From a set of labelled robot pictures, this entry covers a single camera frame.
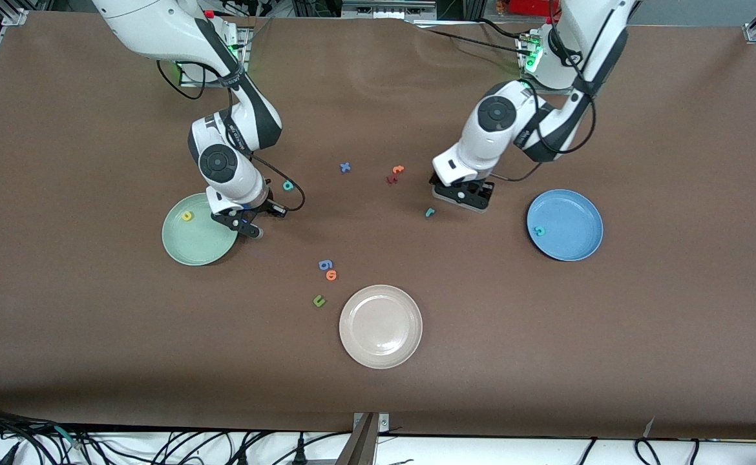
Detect green plate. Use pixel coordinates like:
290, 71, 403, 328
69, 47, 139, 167
162, 192, 240, 267

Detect blue plate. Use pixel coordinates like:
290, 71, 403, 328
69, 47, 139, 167
526, 189, 605, 262

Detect brown table cover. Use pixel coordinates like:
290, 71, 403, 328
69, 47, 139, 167
0, 12, 756, 441

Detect beige plate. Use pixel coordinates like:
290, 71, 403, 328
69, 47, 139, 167
339, 284, 424, 369

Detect red box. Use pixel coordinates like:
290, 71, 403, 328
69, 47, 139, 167
507, 0, 563, 17

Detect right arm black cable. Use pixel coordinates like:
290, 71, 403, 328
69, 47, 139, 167
157, 58, 306, 212

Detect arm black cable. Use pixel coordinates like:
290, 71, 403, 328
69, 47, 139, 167
157, 58, 306, 212
491, 0, 598, 183

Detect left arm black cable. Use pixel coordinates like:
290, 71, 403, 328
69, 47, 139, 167
491, 0, 598, 183

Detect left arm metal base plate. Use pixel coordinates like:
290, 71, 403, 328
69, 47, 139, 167
519, 36, 579, 96

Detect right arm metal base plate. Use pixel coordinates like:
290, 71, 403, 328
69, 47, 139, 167
178, 26, 253, 88

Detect grey metal rail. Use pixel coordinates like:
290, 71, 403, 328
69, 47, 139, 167
341, 0, 438, 20

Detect teal cable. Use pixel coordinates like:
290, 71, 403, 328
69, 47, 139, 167
54, 425, 85, 450

